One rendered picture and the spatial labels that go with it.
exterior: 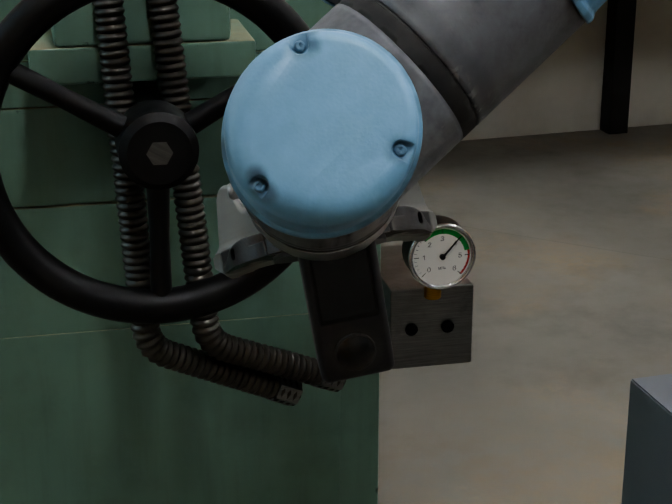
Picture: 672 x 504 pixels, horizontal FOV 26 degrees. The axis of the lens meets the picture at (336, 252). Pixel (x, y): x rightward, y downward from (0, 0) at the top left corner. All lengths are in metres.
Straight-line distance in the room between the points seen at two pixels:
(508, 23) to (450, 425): 1.82
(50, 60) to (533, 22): 0.56
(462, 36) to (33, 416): 0.79
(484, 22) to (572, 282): 2.45
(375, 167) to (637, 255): 2.66
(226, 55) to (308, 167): 0.53
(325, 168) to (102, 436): 0.76
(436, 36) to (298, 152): 0.08
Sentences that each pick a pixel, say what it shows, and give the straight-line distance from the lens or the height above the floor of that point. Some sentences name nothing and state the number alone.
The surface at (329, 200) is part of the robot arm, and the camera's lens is 0.65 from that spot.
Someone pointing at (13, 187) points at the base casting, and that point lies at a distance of 1.30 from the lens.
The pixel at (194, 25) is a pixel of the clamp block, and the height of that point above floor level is 0.88.
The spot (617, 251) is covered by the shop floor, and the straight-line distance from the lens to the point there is 3.32.
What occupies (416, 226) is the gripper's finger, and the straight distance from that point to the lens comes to 0.92.
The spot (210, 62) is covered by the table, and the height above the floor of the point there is 0.85.
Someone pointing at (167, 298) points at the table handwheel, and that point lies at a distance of 1.14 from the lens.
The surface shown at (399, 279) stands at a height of 0.62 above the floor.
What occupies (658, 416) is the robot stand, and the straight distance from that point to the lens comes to 1.31.
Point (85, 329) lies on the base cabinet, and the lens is 1.34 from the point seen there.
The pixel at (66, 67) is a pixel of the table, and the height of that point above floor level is 0.85.
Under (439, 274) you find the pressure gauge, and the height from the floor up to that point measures 0.64.
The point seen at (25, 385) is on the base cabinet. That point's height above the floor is 0.54.
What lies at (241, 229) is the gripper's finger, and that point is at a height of 0.80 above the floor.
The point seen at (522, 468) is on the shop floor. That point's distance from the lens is 2.35.
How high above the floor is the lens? 1.11
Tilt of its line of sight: 20 degrees down
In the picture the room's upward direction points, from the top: straight up
